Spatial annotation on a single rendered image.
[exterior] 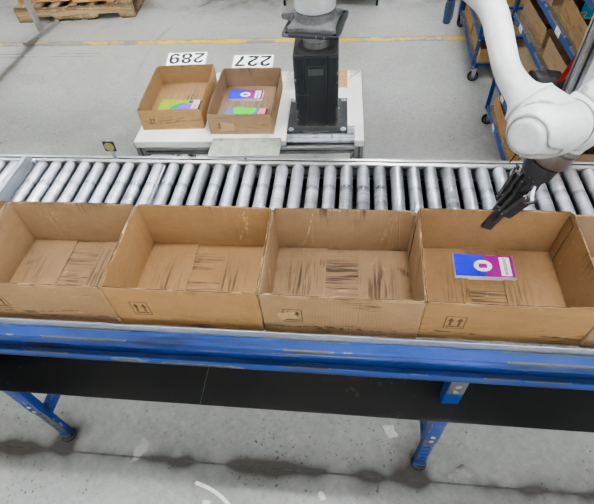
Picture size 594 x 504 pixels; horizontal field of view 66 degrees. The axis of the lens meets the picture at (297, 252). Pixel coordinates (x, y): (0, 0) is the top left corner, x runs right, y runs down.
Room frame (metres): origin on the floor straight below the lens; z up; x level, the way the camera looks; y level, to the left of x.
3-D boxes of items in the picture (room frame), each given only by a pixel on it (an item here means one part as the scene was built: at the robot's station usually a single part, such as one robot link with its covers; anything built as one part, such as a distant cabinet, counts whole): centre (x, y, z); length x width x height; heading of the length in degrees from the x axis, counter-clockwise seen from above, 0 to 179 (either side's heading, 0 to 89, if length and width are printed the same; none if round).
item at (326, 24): (1.79, -0.13, 1.19); 0.22 x 0.18 x 0.06; 72
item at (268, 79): (1.88, 0.16, 0.80); 0.38 x 0.28 x 0.10; 171
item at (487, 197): (1.11, -0.70, 0.72); 0.52 x 0.05 x 0.05; 171
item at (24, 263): (0.87, 0.66, 0.96); 0.39 x 0.29 x 0.17; 81
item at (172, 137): (1.93, 0.13, 0.74); 1.00 x 0.58 x 0.03; 82
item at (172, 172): (1.31, 0.52, 0.72); 0.52 x 0.05 x 0.05; 171
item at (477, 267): (0.76, -0.51, 0.90); 0.16 x 0.07 x 0.02; 80
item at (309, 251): (0.74, -0.11, 0.96); 0.39 x 0.29 x 0.17; 81
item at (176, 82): (1.97, 0.48, 0.80); 0.38 x 0.28 x 0.10; 174
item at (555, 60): (1.92, -1.42, 0.79); 0.40 x 0.30 x 0.10; 172
